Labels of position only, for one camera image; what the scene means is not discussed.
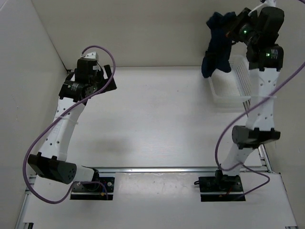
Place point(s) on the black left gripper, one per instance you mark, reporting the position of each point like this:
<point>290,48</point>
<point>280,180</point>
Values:
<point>108,73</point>

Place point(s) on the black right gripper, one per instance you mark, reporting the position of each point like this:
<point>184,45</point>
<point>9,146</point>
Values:
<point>241,18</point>

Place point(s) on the navy blue shorts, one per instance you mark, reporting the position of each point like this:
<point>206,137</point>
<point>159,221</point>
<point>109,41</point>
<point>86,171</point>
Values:
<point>219,49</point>

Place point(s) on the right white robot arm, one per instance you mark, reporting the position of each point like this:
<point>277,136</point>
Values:
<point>259,32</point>

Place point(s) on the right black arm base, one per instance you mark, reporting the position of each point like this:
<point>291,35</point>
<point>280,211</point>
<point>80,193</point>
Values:
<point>220,188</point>

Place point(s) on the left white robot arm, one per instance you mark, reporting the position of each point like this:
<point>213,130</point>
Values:
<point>50,161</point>

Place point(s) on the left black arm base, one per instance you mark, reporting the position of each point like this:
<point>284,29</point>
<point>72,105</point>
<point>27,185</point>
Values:
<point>94,191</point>

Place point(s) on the white perforated plastic basket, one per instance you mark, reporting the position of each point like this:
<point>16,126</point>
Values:
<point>231,90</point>

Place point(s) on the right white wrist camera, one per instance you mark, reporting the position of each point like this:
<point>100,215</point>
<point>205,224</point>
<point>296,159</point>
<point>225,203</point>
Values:
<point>263,3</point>

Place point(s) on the aluminium front rail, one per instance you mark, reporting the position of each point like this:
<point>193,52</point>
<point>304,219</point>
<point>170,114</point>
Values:
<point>156,169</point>

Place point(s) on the aluminium left side rail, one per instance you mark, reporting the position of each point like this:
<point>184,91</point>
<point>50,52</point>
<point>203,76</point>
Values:
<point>19,223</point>

